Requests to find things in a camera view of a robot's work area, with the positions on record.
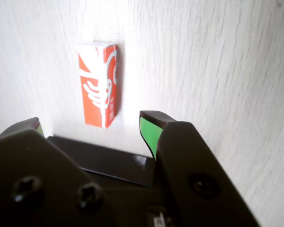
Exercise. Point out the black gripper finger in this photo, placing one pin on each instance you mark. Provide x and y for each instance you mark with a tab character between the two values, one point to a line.
26	165

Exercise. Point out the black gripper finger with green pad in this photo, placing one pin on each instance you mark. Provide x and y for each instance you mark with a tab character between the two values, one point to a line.
187	160

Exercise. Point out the red and white rectangular block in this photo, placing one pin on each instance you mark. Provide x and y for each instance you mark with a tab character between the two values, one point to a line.
97	94

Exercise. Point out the flat black box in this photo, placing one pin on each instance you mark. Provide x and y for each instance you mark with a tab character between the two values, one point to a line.
97	156

